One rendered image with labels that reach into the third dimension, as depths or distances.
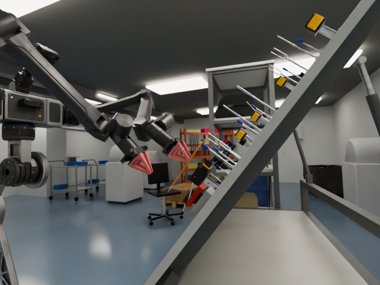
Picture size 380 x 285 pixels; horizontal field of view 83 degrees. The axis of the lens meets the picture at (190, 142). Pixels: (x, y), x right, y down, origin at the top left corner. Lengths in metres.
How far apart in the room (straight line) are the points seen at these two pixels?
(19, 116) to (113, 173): 4.46
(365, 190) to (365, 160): 0.46
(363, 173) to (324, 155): 4.54
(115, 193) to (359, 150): 5.00
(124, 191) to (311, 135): 6.51
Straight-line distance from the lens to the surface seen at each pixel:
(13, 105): 1.35
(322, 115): 8.86
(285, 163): 8.67
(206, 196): 0.47
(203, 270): 0.85
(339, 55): 0.63
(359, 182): 4.32
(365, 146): 4.42
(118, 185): 5.60
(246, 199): 1.77
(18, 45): 0.80
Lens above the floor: 1.20
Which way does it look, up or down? 3 degrees up
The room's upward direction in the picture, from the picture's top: 2 degrees counter-clockwise
